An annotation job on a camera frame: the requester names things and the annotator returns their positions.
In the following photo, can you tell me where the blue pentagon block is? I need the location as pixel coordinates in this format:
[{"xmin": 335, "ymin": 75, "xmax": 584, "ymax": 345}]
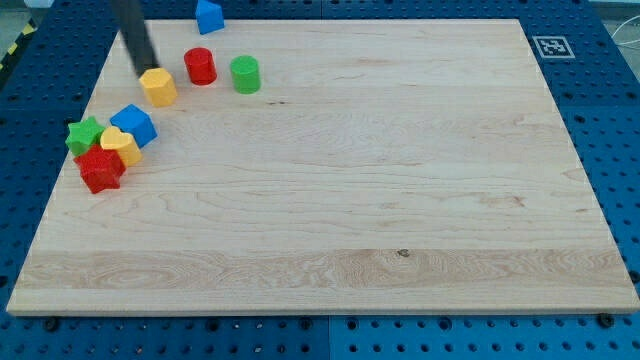
[{"xmin": 195, "ymin": 0, "xmax": 225, "ymax": 35}]

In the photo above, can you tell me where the yellow hexagon block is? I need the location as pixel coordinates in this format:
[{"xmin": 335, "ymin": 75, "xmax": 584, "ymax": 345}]
[{"xmin": 139, "ymin": 67, "xmax": 178, "ymax": 107}]

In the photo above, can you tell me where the blue cube block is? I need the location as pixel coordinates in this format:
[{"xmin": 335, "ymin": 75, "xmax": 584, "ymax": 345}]
[{"xmin": 110, "ymin": 104, "xmax": 157, "ymax": 148}]

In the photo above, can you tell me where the white fiducial marker tag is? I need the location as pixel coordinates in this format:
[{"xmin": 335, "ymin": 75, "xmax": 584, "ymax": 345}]
[{"xmin": 532, "ymin": 36, "xmax": 575, "ymax": 59}]

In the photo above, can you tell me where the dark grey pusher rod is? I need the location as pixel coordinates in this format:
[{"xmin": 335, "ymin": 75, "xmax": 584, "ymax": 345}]
[{"xmin": 109, "ymin": 0, "xmax": 160, "ymax": 78}]

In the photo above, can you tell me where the green star block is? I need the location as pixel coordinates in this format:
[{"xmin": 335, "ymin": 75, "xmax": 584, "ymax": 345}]
[{"xmin": 65, "ymin": 116, "xmax": 106, "ymax": 156}]

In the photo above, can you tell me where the red star block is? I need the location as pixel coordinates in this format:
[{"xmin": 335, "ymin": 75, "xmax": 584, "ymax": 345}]
[{"xmin": 74, "ymin": 145, "xmax": 126, "ymax": 194}]

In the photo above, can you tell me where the black bolt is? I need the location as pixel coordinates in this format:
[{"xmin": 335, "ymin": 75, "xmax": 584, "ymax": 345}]
[
  {"xmin": 42, "ymin": 317, "xmax": 60, "ymax": 333},
  {"xmin": 597, "ymin": 313, "xmax": 615, "ymax": 329}
]

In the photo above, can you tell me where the yellow heart block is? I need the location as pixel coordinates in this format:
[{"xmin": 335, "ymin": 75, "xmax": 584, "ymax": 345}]
[{"xmin": 100, "ymin": 126, "xmax": 143, "ymax": 167}]

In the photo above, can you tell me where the white cable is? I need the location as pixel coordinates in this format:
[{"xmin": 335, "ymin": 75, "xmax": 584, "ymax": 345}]
[{"xmin": 610, "ymin": 13, "xmax": 640, "ymax": 48}]

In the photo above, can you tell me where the red cylinder block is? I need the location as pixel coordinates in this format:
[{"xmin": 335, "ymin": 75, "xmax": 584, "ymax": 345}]
[{"xmin": 184, "ymin": 47, "xmax": 217, "ymax": 86}]

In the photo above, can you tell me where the green cylinder block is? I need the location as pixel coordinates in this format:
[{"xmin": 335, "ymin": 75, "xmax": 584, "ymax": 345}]
[{"xmin": 230, "ymin": 55, "xmax": 261, "ymax": 94}]

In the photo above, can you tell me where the black bolt right front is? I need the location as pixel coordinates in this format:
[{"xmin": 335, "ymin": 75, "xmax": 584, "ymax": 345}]
[{"xmin": 597, "ymin": 313, "xmax": 615, "ymax": 329}]

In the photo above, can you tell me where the black bolt left front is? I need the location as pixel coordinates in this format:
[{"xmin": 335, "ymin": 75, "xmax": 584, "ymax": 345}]
[{"xmin": 42, "ymin": 317, "xmax": 60, "ymax": 333}]

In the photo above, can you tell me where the light wooden board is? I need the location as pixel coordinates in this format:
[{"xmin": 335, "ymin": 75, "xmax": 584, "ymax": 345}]
[{"xmin": 7, "ymin": 19, "xmax": 639, "ymax": 317}]

